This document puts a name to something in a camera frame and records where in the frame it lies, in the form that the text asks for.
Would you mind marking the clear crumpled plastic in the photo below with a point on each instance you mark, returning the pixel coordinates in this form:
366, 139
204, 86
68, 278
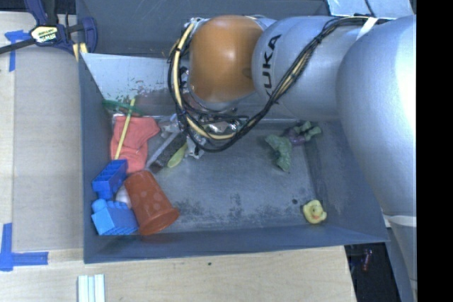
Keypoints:
170, 125

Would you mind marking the red-orange plastic cup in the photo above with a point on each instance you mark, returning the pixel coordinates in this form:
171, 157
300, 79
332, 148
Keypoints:
150, 203

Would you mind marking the orange-red cloth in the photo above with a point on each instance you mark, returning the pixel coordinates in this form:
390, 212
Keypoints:
136, 138

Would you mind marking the pale wood flat board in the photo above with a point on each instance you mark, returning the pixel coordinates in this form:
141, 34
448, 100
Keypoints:
46, 152

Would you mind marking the light blue toy brick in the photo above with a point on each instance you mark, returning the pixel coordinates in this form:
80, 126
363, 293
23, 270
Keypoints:
113, 219

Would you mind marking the yellow-green curved toy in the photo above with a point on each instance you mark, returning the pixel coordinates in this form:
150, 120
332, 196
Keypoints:
177, 159

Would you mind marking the green toy figure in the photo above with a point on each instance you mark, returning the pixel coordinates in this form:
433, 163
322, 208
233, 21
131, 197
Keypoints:
283, 152

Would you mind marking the dark blue toy brick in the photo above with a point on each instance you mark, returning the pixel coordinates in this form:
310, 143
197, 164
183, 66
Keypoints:
109, 177

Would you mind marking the thin yellow stick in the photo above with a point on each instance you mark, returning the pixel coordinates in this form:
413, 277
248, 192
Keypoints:
124, 131

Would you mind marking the dark grey sponge block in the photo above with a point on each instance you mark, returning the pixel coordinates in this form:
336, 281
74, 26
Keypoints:
168, 152

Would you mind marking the grey metal bin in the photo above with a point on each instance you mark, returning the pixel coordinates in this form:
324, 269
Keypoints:
233, 184

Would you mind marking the yellow rubber duck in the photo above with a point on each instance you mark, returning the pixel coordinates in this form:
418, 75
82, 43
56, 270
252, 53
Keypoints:
314, 212

